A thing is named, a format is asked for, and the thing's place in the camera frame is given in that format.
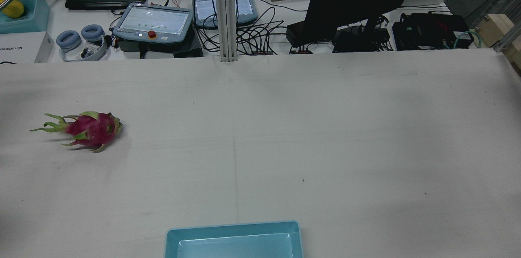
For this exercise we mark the black flat device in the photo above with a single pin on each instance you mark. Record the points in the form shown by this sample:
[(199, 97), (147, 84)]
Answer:
[(350, 42)]

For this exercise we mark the black box under pendant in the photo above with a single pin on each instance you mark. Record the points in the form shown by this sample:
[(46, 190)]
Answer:
[(187, 50)]

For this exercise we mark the pink dragon fruit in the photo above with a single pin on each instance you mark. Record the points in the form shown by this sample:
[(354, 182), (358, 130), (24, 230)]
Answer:
[(93, 130)]

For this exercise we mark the teach pendant with red button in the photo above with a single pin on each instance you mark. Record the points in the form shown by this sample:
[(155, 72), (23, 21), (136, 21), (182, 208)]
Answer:
[(154, 20)]

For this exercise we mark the aluminium frame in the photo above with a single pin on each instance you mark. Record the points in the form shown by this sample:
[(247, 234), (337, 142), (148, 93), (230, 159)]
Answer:
[(502, 5)]

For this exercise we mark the light blue plastic bin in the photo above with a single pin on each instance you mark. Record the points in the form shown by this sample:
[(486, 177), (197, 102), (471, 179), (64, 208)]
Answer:
[(236, 245), (37, 9)]

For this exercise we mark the grey USB hub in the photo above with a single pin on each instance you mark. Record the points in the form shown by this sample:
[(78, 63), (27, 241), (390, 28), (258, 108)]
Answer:
[(260, 52), (301, 51)]

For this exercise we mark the black power box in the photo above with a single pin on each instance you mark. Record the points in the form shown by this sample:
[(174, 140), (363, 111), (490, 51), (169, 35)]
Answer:
[(427, 30)]

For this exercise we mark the aluminium profile post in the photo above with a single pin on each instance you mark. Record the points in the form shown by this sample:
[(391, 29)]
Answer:
[(226, 14)]

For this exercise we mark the blue headphones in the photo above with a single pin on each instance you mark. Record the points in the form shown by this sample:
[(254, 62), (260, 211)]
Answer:
[(67, 39)]

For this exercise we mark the yellow mango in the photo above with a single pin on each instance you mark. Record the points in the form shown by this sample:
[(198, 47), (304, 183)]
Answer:
[(14, 9)]

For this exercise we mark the wooden block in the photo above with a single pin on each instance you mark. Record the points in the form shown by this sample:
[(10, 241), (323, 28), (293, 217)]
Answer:
[(494, 30)]

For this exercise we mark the grey teach pendant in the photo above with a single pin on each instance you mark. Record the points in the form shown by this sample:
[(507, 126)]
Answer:
[(205, 9)]

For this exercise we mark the white cardboard box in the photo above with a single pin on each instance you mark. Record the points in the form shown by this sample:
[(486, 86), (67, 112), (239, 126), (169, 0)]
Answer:
[(22, 48)]

